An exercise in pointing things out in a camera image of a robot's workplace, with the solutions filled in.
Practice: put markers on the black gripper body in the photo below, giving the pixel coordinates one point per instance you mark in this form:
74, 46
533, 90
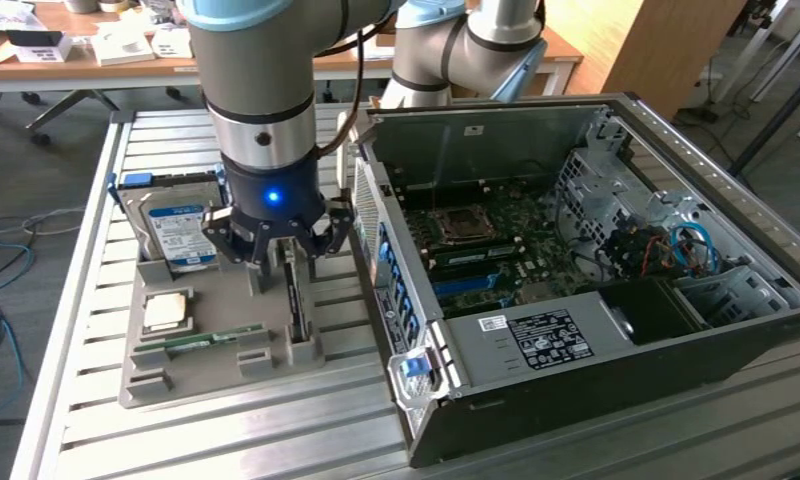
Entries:
274, 190

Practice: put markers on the black graphics card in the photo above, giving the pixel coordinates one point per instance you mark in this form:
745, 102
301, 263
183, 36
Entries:
295, 305

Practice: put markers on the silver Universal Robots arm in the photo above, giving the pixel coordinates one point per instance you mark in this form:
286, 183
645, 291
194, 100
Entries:
260, 60

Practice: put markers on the hard disk with blue carrier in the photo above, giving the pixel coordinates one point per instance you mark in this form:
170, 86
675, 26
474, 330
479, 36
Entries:
174, 230

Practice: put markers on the grey plastic parts rack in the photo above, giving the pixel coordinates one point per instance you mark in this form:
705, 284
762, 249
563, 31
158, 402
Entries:
227, 300

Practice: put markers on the beige CPU chip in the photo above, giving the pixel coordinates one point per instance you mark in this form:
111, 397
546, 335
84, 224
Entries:
167, 310

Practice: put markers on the CPU socket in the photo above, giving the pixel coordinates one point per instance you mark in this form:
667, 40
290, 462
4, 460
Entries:
463, 225

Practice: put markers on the green RAM stick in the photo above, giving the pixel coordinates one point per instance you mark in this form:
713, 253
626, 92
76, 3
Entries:
194, 341
481, 256

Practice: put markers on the blue expansion slot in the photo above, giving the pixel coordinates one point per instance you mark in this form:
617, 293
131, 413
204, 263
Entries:
467, 285

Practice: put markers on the wooden desk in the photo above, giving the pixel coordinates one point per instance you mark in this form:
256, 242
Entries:
334, 67
67, 70

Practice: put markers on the blue case latch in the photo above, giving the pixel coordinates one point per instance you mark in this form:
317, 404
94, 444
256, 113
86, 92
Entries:
415, 367

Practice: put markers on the white box with label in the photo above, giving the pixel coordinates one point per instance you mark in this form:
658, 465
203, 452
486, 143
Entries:
172, 45

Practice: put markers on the grey power supply unit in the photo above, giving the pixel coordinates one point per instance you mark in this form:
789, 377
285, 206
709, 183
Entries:
487, 345

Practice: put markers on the green motherboard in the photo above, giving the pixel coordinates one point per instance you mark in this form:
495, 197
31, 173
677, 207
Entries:
554, 272

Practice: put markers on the grey desk leg with caster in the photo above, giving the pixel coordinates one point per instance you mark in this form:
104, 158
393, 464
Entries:
60, 112

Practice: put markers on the open white box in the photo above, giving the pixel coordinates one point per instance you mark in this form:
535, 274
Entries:
123, 47

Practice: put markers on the silver perforated drive cage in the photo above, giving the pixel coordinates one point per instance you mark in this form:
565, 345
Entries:
601, 210

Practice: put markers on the white box with black lid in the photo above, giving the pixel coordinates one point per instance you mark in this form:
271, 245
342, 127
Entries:
40, 47

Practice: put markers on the grey cup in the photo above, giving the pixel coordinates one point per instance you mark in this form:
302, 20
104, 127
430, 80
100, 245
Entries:
82, 6

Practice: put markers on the open black PC case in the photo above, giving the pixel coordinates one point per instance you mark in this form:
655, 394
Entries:
574, 415

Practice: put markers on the clear plastic bag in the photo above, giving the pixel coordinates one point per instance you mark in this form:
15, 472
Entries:
7, 15

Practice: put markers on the silver disk bay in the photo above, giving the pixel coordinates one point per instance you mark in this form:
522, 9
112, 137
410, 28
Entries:
741, 295

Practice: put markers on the wooden cabinet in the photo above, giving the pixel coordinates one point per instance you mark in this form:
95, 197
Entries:
697, 45

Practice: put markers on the black fan duct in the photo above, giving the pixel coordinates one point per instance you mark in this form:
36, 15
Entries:
654, 310

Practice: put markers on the black metal post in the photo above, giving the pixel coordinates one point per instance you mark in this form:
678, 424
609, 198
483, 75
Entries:
774, 120

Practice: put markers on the white table frame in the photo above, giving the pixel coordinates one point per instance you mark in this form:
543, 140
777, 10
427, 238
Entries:
754, 55

